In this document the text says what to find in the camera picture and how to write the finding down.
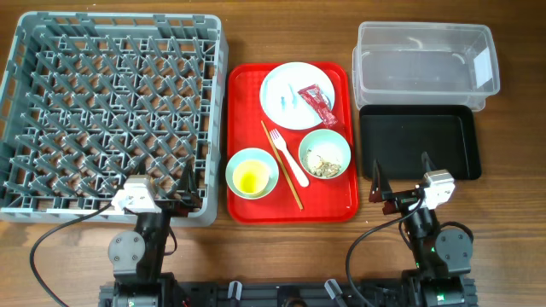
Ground white plastic fork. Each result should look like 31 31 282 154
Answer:
270 129 310 188

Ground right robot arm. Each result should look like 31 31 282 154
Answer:
369 153 478 307

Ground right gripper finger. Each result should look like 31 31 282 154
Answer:
369 159 392 202
421 152 437 173

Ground white napkin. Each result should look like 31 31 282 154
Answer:
280 84 298 112

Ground black tray bin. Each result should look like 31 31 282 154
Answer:
359 105 482 180

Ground light green bowl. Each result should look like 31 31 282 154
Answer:
298 129 351 179

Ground clear plastic bin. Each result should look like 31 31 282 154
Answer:
352 21 501 112

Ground red plastic tray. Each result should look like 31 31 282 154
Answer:
227 62 359 224

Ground wooden chopstick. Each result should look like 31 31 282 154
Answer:
261 120 304 211

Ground grey dishwasher rack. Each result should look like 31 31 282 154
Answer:
1 11 229 227

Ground red ketchup packet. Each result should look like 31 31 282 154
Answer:
298 84 339 129

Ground rice food scraps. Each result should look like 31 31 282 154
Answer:
304 148 341 178

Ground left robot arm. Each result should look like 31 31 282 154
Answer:
99 164 201 307

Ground light blue plate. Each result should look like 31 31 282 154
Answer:
259 62 335 130

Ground light blue bowl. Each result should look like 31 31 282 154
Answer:
225 148 280 200

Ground yellow plastic cup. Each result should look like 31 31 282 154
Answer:
232 159 270 197

